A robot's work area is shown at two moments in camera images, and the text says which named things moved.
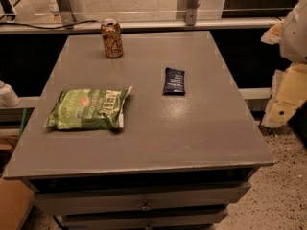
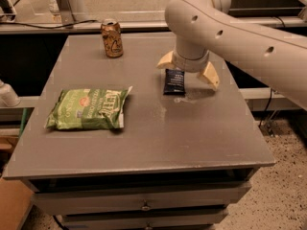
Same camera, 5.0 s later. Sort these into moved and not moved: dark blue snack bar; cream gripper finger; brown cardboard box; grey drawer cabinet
Moved: cream gripper finger
Not moved: grey drawer cabinet; brown cardboard box; dark blue snack bar
